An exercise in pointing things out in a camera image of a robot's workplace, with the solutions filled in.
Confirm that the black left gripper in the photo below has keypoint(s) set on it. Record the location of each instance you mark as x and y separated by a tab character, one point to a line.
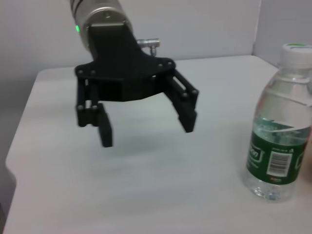
117	73

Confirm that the clear green-label water bottle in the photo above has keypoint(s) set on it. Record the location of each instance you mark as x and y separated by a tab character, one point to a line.
280	122

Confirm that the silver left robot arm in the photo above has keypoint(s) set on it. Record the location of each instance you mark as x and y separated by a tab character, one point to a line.
97	12

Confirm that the silver left connector plug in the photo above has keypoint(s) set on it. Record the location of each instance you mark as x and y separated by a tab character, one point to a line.
150	43

